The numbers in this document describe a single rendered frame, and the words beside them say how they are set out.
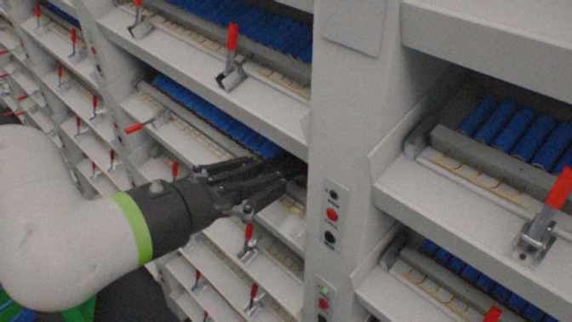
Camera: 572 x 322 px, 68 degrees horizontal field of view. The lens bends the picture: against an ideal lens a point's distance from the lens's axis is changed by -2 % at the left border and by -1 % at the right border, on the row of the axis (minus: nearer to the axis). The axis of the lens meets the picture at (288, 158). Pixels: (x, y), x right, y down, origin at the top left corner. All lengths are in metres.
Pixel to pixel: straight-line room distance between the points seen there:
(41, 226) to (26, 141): 0.11
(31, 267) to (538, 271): 0.46
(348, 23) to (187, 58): 0.38
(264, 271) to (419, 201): 0.48
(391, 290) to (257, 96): 0.32
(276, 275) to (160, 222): 0.40
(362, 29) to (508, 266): 0.25
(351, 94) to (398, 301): 0.30
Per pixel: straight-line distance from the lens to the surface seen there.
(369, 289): 0.62
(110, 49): 1.02
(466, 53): 0.37
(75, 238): 0.48
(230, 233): 0.94
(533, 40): 0.34
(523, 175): 0.46
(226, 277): 1.12
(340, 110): 0.46
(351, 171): 0.49
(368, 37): 0.40
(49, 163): 0.54
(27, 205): 0.51
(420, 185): 0.47
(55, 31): 1.51
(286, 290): 0.85
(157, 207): 0.52
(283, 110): 0.57
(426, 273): 0.62
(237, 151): 0.77
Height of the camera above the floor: 1.44
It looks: 38 degrees down
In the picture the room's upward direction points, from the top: straight up
